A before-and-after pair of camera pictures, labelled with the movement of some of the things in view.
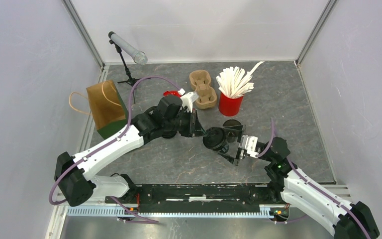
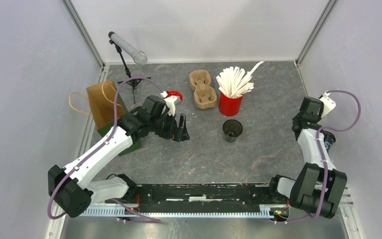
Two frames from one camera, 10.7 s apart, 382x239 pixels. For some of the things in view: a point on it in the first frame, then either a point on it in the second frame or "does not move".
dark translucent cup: x=214 y=138 to x=329 y=139
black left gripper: x=194 y=128 to x=176 y=134
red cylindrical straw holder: x=228 y=106 does not move
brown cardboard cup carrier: x=200 y=80 does not move
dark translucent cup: x=232 y=122 does not move
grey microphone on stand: x=123 y=47 does not move
